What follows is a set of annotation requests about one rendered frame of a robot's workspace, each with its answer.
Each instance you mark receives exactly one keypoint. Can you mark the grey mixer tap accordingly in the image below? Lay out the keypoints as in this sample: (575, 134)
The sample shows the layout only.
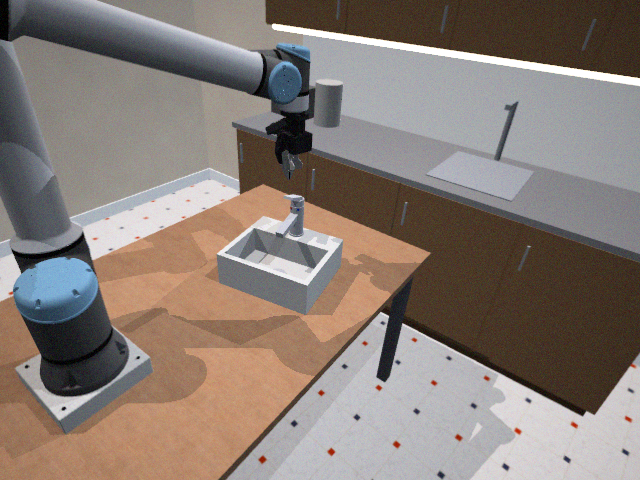
(294, 221)

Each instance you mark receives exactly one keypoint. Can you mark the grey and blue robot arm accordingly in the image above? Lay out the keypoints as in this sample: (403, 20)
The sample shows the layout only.
(59, 299)

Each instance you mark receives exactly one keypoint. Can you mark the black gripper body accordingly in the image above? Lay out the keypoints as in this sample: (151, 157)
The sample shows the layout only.
(293, 137)

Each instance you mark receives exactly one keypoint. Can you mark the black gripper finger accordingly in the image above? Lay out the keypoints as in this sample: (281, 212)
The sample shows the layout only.
(298, 164)
(284, 159)

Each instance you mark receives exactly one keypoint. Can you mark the grey square sink basin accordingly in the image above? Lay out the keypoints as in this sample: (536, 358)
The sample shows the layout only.
(290, 272)

